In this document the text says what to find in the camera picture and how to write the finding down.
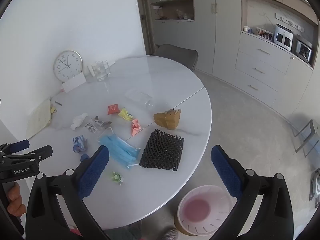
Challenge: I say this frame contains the white tissue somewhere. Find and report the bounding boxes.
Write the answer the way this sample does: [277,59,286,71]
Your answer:
[70,113,89,130]

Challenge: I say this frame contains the blue patterned paper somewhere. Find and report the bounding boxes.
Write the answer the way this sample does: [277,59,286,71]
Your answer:
[72,135,88,153]

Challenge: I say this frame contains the white wall hook rail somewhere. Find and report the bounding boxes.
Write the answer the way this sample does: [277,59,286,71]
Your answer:
[275,13,305,33]

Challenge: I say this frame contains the round white wall clock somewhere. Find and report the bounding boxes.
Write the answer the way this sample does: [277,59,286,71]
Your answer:
[53,50,83,82]

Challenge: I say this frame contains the tall grey wardrobe cabinet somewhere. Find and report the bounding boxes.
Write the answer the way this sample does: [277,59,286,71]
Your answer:
[172,0,242,85]

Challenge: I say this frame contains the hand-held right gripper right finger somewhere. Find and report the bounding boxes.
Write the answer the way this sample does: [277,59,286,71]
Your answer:
[209,144,294,240]

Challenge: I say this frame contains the pink paper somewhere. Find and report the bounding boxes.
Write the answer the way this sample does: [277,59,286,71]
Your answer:
[131,119,142,137]

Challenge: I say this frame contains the white dish rack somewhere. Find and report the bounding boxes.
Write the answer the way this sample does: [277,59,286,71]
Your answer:
[256,26,274,42]

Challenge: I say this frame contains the grey chair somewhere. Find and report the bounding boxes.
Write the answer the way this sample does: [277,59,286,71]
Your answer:
[154,44,199,71]

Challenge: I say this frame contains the person's left leg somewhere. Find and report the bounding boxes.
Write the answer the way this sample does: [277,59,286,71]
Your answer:
[117,226,143,240]

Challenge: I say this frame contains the clear plastic container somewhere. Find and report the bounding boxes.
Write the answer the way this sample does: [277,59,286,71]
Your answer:
[125,89,154,110]

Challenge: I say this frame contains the person's left hand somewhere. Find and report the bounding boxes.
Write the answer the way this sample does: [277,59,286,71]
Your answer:
[7,182,27,215]

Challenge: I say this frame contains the pink trash bin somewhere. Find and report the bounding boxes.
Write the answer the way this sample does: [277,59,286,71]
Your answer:
[177,185,234,236]

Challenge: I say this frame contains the black foam mesh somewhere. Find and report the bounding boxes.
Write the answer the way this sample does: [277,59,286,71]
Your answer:
[139,129,185,172]

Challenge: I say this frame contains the white card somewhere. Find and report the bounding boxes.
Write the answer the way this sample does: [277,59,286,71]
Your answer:
[62,73,86,93]

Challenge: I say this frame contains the green paper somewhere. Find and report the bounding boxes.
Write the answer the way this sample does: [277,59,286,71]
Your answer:
[111,171,125,186]

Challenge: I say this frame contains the grey round floor appliance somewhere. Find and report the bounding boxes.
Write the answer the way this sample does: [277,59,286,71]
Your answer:
[309,169,320,202]

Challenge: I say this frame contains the silver toaster oven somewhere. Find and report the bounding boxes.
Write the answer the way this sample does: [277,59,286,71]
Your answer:
[295,39,313,63]

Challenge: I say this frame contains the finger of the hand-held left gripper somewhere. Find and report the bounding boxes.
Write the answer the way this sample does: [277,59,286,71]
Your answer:
[0,145,53,166]
[0,139,30,156]

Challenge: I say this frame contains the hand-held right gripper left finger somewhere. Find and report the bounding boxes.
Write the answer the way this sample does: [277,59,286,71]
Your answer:
[26,145,110,240]

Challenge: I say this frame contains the person's right slipper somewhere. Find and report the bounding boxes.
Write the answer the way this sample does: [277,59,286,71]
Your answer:
[163,227,179,240]

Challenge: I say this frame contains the clear printed plastic wrapper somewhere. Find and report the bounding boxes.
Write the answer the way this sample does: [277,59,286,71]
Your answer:
[85,116,112,133]

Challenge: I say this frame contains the blue face mask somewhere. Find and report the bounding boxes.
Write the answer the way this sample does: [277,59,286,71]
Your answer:
[97,127,142,169]

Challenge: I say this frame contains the white countertop appliance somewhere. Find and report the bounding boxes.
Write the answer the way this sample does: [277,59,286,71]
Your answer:
[274,24,293,51]

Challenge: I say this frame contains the wooden wall niche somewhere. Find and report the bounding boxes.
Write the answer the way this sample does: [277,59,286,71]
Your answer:
[150,0,195,22]

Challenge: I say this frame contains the metal frame stool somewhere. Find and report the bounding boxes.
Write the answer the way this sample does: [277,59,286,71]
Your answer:
[291,119,317,158]

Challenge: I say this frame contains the beige notebook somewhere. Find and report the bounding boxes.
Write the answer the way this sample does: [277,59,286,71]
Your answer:
[26,99,52,139]

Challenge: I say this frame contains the yellow paper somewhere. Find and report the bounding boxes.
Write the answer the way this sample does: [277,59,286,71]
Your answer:
[118,108,134,122]

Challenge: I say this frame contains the brown door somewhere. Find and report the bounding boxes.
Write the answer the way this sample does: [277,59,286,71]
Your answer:
[135,0,155,55]

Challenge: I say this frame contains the grey drawer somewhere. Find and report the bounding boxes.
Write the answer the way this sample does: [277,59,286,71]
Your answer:
[234,69,279,107]
[237,32,292,74]
[235,51,287,92]

